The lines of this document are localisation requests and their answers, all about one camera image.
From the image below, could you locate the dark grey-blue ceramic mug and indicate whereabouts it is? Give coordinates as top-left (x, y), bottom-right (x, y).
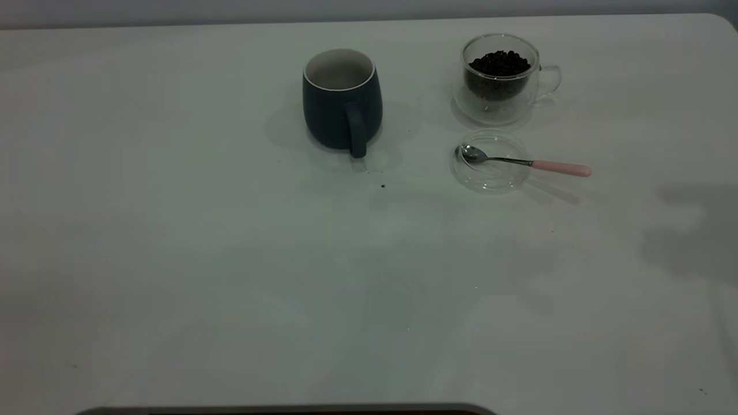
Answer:
top-left (302, 48), bottom-right (383, 159)

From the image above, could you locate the metal spoon with pink handle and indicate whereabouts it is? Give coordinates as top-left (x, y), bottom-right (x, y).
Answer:
top-left (457, 144), bottom-right (593, 178)

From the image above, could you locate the dark beans heap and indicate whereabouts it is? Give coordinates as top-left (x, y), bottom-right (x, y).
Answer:
top-left (465, 50), bottom-right (531, 101)

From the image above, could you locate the clear glass saucer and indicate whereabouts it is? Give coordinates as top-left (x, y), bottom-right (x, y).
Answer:
top-left (450, 130), bottom-right (532, 194)

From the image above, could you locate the clear double-wall glass cup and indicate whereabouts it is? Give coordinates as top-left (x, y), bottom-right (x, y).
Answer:
top-left (453, 35), bottom-right (562, 126)

